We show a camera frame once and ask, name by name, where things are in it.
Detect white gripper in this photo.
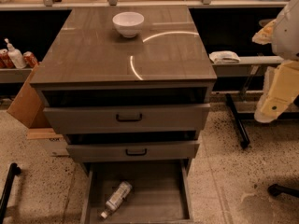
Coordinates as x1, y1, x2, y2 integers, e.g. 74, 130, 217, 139
252, 20, 299, 123

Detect clear plastic water bottle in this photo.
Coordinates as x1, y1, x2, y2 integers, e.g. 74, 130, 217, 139
100, 181, 132, 219

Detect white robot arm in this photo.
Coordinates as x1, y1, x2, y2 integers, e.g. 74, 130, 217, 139
252, 0, 299, 123

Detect top grey drawer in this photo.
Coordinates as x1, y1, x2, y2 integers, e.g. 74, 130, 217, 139
44, 104, 210, 134

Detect grey drawer cabinet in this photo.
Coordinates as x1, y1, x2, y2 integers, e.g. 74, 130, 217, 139
29, 5, 218, 173

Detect middle grey drawer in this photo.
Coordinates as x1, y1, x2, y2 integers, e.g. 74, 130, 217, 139
66, 141, 199, 162

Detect bottom open grey drawer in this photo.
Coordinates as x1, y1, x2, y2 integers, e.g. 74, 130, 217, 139
80, 160, 192, 224

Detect white pump bottle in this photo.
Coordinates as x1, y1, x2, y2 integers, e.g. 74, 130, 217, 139
5, 38, 26, 69

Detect right grey shelf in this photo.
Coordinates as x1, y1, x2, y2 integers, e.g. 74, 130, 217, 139
212, 56, 283, 77

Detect grey shelf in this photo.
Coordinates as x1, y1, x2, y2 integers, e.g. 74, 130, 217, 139
0, 68, 32, 84
212, 56, 283, 77

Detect folded white cloth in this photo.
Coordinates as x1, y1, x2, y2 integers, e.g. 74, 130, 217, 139
209, 50, 240, 63

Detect white ceramic bowl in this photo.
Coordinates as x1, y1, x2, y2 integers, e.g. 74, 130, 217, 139
112, 12, 144, 38

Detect black chair base leg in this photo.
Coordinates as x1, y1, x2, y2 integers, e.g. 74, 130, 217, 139
267, 184, 299, 198

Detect red soda can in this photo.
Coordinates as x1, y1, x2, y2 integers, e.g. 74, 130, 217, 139
0, 49, 14, 68
23, 51, 39, 67

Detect white box on floor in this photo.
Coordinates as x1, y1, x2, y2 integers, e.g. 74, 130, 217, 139
27, 128, 68, 157

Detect brown cardboard box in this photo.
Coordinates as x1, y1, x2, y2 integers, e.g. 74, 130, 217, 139
7, 66, 50, 129

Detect red soda can left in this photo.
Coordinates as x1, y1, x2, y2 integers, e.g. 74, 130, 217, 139
0, 49, 14, 68

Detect left grey shelf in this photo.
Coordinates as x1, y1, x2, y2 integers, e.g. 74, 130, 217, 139
0, 68, 32, 84

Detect black bar lower left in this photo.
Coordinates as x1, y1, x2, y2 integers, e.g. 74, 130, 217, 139
0, 162, 21, 224

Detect black table leg frame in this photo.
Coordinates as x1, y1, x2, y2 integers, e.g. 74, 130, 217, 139
225, 93, 299, 149

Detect black top drawer handle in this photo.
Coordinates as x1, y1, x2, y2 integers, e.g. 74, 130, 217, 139
115, 114, 143, 122

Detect black drawer handle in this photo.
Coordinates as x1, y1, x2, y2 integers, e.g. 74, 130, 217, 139
115, 114, 143, 122
125, 148, 148, 157

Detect black middle drawer handle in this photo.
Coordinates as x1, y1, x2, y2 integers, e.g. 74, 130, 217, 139
125, 148, 148, 157

